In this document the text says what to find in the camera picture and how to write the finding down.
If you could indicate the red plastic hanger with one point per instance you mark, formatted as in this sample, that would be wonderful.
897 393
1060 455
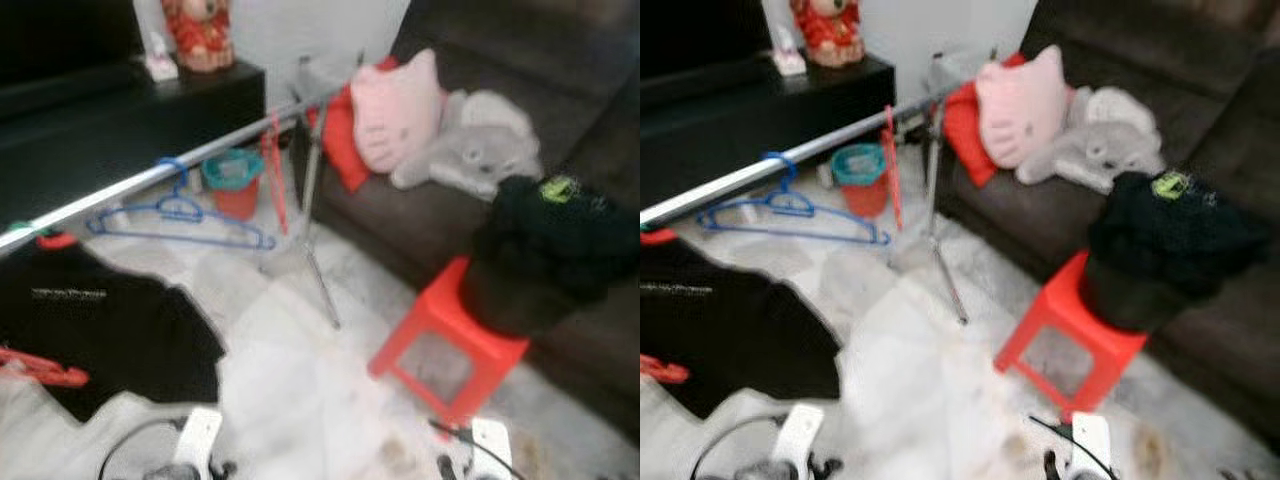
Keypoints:
275 180
665 372
890 170
45 373

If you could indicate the blue plastic hanger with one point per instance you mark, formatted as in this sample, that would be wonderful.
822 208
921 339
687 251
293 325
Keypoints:
182 200
790 198

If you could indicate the red hanger with green hook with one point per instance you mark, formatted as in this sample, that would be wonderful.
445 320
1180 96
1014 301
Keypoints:
55 241
660 237

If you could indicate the red plastic stool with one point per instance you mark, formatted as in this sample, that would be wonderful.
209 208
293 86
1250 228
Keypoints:
440 305
1060 300

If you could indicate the black t-shirt with white print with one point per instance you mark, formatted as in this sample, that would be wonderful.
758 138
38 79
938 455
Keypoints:
100 330
730 330

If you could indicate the black clothes pile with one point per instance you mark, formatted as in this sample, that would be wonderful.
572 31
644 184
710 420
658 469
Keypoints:
540 250
1170 250

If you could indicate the red bin with teal liner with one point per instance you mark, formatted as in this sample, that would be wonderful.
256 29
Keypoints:
865 195
235 200

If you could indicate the silver metal clothes rack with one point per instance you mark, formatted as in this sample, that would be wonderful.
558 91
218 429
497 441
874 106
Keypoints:
780 163
150 178

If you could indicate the grey plush cat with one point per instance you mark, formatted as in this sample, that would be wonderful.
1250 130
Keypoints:
1100 145
470 150

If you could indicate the red cushion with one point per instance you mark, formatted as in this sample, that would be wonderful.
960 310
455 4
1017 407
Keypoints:
340 150
965 140

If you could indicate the black TV console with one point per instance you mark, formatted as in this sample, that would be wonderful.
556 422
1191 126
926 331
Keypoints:
760 120
120 130

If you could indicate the pink cat face pillow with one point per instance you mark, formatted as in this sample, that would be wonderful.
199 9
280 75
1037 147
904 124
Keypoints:
1020 110
395 115

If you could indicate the white tissue box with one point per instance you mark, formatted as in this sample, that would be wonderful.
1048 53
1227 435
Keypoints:
790 64
160 68

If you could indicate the dark brown sofa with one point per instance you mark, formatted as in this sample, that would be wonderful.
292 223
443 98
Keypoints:
1180 60
540 60

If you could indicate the red ceramic figurine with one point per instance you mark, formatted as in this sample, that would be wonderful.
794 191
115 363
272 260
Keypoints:
825 30
200 35

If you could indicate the black television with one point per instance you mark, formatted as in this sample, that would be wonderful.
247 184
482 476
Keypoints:
700 30
60 35

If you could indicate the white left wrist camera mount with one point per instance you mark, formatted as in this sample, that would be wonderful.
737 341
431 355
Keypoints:
200 435
800 432

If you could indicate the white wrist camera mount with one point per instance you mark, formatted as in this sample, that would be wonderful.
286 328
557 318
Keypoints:
800 432
200 435
492 450
1092 445

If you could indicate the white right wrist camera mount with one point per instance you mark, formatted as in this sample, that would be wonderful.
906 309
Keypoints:
492 450
1092 445

